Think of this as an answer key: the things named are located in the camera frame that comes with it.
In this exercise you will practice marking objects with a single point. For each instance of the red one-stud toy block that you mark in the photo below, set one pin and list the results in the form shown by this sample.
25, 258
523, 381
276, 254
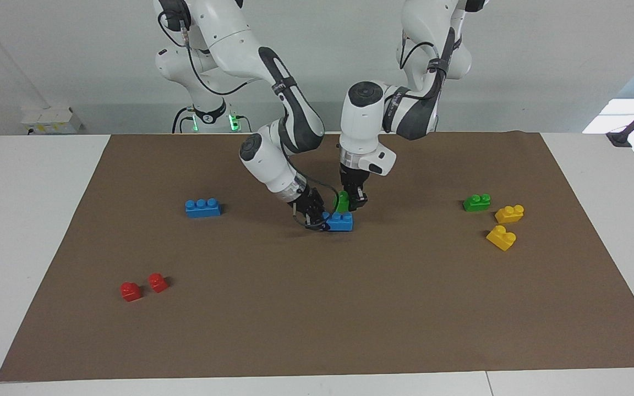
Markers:
157, 282
130, 291

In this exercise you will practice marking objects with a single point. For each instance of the yellow two-stud toy block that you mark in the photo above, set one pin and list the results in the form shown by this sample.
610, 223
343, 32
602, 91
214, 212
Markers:
501, 237
509, 214

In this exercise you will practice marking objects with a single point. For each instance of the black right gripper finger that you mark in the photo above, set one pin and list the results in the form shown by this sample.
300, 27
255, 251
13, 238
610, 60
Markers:
324, 212
316, 222

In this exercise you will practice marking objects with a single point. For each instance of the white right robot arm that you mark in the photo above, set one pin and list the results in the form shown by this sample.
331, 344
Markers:
273, 159

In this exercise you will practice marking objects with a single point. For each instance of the blue three-stud toy block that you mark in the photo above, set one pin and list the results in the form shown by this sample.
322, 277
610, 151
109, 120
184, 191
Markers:
202, 208
341, 222

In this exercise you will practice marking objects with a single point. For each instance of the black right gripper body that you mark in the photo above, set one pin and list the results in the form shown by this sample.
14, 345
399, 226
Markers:
307, 202

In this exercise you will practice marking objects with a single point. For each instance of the green two-stud toy block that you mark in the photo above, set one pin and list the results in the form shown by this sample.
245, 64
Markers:
476, 203
342, 202

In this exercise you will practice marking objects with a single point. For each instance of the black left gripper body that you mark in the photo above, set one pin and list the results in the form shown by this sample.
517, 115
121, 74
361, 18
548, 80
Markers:
354, 179

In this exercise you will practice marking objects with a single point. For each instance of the white power strip box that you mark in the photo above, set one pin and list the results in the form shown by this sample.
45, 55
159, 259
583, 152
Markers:
52, 120

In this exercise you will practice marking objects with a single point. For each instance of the brown table mat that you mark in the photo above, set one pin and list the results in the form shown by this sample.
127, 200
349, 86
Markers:
317, 308

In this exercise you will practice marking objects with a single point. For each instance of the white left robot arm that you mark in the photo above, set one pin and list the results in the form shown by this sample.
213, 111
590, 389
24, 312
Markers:
361, 126

